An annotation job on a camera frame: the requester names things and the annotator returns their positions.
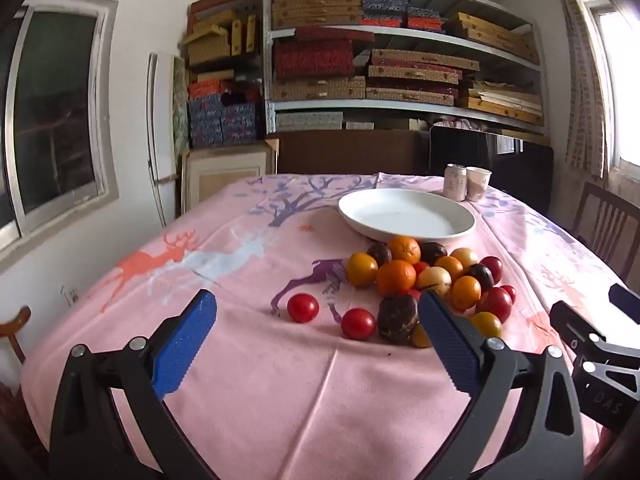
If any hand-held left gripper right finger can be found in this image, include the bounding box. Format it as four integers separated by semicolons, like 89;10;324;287
418;289;586;480

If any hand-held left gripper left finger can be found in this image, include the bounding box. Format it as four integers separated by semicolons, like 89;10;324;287
49;289;221;480

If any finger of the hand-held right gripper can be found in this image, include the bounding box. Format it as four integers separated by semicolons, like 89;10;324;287
608;283;640;327
549;301;609;362

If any orange mandarin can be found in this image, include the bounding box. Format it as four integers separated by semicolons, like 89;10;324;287
450;275;482;311
434;256;465;281
376;259;417;296
388;235;422;265

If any large dark purple passion fruit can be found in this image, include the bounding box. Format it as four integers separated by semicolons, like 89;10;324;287
377;294;420;345

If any orange yellow tomato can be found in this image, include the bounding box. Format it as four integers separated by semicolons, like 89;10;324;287
346;252;380;287

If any white oval plate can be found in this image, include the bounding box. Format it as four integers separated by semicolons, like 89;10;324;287
338;189;477;243

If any dark wooden chair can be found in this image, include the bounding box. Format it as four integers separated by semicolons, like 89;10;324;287
570;180;640;282

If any pink printed tablecloth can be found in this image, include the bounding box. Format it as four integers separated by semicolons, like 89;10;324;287
20;172;626;480

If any white paper cup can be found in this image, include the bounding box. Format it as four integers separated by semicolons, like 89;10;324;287
465;166;493;203

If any black panel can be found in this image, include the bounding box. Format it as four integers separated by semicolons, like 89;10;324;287
429;126;555;213

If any brown wooden chair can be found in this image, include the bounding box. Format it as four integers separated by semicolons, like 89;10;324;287
0;305;33;396

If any white narrow panel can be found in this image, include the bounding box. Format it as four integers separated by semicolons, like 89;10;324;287
146;51;182;229

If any brown board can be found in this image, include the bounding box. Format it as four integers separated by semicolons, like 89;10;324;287
276;131;432;176

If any bright window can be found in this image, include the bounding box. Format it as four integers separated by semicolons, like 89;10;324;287
580;0;640;177

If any beige patterned curtain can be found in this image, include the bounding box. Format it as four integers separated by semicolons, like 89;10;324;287
544;0;619;182

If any stack of blue floral boxes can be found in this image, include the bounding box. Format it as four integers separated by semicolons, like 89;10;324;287
188;80;260;149

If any stack of light wooden boxes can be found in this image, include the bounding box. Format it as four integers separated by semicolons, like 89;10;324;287
456;81;544;124

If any green patterned panel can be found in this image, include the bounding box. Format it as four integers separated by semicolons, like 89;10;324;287
172;56;191;152

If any grey patterned box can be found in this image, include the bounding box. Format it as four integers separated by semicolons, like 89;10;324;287
276;112;344;131

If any white metal shelf rack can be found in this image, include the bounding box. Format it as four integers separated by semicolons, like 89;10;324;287
262;0;551;137

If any white framed window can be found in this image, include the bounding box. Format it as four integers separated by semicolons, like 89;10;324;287
0;0;122;262

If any stack of tan patterned boxes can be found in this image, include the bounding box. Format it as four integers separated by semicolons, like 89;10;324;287
181;9;259;67
442;11;541;65
366;49;481;107
272;0;365;29

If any long tan patterned box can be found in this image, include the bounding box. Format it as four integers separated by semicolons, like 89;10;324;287
271;76;368;102

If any stack of red patterned boxes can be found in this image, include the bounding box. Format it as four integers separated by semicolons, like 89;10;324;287
273;27;375;80

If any stack of blue patterned boxes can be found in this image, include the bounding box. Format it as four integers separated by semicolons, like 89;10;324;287
361;0;444;32

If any wooden picture frame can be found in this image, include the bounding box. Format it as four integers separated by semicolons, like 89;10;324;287
181;146;275;213

